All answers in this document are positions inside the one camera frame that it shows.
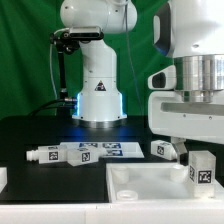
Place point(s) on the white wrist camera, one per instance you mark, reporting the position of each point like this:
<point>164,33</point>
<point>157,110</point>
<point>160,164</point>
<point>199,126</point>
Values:
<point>164,79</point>

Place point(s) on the white left bracket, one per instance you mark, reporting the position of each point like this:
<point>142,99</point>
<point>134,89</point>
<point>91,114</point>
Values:
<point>3,178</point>

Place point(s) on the fiducial marker sheet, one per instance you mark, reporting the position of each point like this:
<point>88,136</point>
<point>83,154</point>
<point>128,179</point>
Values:
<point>114,149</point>

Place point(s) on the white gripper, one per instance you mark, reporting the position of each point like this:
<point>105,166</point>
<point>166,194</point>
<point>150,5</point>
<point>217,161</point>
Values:
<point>168,115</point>

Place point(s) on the green backdrop curtain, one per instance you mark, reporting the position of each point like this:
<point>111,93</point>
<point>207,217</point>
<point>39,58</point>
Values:
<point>29,67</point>

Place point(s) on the white square tabletop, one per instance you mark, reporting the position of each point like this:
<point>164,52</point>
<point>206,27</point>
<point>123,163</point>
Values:
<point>145,182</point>

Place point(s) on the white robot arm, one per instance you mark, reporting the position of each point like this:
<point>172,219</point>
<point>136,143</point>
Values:
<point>187,98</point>

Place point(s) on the black mounted camera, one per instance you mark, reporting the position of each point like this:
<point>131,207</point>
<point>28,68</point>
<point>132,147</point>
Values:
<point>69,38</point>

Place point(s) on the white front rail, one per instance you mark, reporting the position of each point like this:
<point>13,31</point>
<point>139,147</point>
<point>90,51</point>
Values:
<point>155,212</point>

